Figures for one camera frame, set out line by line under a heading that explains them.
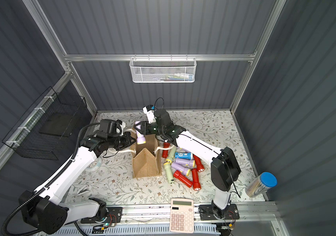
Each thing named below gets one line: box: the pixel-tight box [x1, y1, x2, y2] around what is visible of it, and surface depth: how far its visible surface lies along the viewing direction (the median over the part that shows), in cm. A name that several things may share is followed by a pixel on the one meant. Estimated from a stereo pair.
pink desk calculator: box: [169, 198, 195, 234], surface depth 74 cm
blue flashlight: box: [174, 151, 194, 160], surface depth 93 cm
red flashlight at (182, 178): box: [172, 170, 194, 188], surface depth 85 cm
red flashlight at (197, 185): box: [191, 168, 202, 191], surface depth 84 cm
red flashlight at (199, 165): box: [193, 154, 205, 173], surface depth 90 cm
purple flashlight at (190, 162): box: [175, 157, 196, 168], surface depth 91 cm
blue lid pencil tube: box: [245, 172, 278, 198], surface depth 68 cm
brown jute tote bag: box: [109, 124, 175, 178], surface depth 77 cm
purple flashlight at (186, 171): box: [170, 162, 191, 177], surface depth 88 cm
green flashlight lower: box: [163, 161, 176, 184], surface depth 87 cm
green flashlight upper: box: [163, 146, 177, 166], surface depth 93 cm
